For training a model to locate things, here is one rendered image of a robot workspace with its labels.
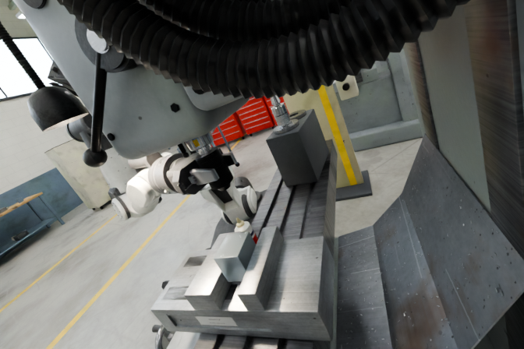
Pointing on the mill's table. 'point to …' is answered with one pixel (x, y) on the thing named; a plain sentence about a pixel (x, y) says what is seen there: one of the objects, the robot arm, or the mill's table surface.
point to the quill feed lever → (109, 57)
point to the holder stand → (299, 148)
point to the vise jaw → (209, 282)
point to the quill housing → (131, 119)
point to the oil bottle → (246, 228)
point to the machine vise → (261, 293)
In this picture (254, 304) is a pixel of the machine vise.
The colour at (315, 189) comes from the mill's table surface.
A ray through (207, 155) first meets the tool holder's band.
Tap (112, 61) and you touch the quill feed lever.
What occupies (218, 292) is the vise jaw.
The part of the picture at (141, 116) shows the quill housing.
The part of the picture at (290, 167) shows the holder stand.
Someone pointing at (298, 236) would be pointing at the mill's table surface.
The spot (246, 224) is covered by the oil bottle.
